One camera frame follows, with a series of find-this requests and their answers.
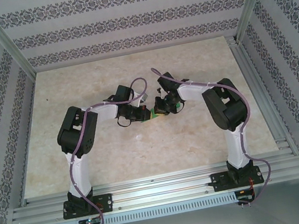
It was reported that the aluminium side rail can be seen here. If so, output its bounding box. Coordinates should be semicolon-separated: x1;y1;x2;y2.
225;27;299;165

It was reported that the aluminium mounting rail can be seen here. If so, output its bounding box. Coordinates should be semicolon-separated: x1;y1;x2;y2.
7;149;299;224

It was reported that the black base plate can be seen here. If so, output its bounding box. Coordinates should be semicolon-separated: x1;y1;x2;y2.
210;165;264;193
62;192;116;220

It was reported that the black right gripper cable loop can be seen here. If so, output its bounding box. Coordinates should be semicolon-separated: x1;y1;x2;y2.
171;101;187;115

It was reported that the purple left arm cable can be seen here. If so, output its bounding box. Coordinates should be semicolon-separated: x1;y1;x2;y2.
55;76;173;224

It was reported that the right controller board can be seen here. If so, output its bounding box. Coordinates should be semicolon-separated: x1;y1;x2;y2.
235;187;255;201

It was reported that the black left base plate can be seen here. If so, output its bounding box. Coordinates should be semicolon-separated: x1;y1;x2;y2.
62;192;116;220

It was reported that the green paper sheet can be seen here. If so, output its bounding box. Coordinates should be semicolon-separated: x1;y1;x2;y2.
140;102;184;123

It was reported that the controller board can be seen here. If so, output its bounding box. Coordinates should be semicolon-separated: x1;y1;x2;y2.
235;187;255;201
78;215;104;224

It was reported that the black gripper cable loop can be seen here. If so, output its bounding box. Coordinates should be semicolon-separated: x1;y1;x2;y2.
115;115;135;130
171;101;187;115

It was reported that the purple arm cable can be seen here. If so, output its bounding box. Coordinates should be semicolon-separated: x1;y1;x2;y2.
150;50;276;219
55;76;173;224

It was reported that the slotted grey cable duct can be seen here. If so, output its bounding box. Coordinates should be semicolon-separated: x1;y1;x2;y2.
53;188;257;224

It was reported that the left controller board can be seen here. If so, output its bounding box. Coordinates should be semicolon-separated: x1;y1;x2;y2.
78;215;104;224

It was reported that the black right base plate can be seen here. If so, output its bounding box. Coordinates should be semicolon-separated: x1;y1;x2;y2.
210;165;264;193

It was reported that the black left gripper cable loop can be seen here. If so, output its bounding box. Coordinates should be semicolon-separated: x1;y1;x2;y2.
115;115;135;130

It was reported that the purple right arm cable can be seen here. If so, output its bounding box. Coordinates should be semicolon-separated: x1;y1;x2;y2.
150;50;276;219

